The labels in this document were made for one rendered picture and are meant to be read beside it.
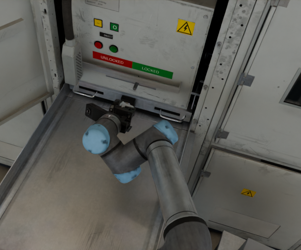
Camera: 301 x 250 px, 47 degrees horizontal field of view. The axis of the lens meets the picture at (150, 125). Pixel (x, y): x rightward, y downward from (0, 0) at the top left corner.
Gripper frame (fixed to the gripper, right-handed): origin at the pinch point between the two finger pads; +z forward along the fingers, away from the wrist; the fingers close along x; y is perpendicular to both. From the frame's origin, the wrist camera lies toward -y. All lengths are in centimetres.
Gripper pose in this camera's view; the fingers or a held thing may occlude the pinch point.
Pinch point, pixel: (120, 105)
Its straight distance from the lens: 127.8
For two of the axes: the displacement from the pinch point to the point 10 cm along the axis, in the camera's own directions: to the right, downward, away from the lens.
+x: 2.2, -9.1, -3.6
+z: 1.9, -3.2, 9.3
